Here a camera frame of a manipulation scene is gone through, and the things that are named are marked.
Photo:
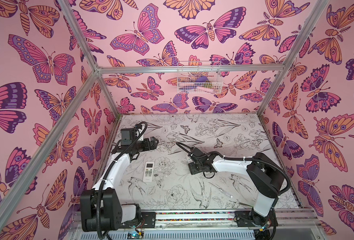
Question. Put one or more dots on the clear handle screwdriver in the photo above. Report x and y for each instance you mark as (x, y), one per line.
(227, 194)

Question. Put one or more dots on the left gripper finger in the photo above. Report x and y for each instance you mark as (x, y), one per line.
(153, 139)
(153, 145)

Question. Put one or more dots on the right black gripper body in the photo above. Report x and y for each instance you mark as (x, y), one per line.
(193, 153)

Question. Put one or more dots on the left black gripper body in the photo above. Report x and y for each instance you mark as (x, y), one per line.
(139, 146)

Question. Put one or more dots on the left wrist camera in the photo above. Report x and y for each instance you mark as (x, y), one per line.
(129, 135)

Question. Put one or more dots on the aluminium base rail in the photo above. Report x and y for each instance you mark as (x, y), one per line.
(288, 224)

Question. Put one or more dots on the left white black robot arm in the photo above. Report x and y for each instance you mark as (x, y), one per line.
(100, 207)

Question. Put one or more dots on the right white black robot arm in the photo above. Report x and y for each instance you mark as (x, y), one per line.
(270, 180)

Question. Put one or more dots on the white wire basket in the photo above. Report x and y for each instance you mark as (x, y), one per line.
(200, 79)

